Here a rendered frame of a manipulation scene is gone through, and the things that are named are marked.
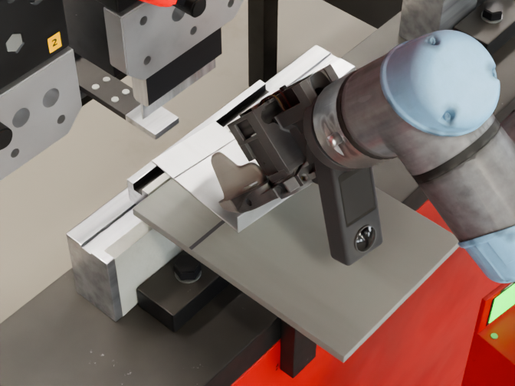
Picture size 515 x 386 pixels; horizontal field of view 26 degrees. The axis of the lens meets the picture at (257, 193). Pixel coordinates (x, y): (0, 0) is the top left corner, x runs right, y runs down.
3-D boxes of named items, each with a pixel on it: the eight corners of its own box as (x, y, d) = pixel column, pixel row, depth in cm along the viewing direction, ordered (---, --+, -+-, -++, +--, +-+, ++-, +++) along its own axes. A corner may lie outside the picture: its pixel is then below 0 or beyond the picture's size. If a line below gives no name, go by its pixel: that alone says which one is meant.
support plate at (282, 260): (343, 363, 97) (343, 357, 97) (132, 214, 109) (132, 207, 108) (460, 245, 107) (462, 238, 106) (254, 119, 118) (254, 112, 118)
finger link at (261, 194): (250, 181, 105) (309, 152, 98) (260, 197, 105) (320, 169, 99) (219, 204, 102) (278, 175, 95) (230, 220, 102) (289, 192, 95)
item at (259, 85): (149, 214, 112) (148, 194, 110) (129, 199, 113) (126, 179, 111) (280, 112, 122) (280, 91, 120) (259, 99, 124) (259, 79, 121)
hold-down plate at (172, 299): (174, 334, 114) (172, 316, 111) (137, 305, 116) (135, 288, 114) (356, 175, 129) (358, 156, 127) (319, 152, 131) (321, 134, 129)
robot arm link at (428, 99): (466, 159, 76) (394, 58, 75) (379, 188, 86) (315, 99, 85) (531, 97, 80) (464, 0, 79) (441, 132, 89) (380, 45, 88)
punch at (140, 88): (150, 123, 105) (142, 45, 98) (135, 114, 106) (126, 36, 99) (222, 71, 110) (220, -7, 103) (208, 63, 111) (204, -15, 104)
